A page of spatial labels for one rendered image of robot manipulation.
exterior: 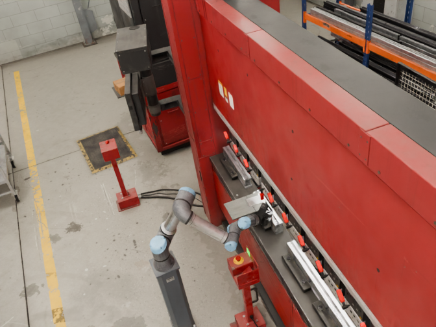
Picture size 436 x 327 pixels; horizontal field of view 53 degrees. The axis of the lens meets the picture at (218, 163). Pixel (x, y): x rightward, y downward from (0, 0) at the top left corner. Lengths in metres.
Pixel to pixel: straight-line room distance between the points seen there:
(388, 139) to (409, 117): 0.16
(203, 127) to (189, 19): 0.92
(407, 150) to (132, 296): 3.09
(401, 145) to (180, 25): 2.16
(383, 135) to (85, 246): 3.64
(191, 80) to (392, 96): 2.02
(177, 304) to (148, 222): 1.43
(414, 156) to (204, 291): 2.81
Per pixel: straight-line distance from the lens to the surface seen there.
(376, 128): 1.61
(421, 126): 1.63
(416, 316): 1.82
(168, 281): 3.25
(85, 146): 6.14
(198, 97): 3.57
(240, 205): 3.19
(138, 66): 3.51
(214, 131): 3.77
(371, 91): 1.81
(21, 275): 4.77
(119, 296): 4.16
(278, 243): 3.08
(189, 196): 2.81
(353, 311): 2.33
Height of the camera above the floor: 3.19
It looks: 37 degrees down
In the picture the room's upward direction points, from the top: 9 degrees counter-clockwise
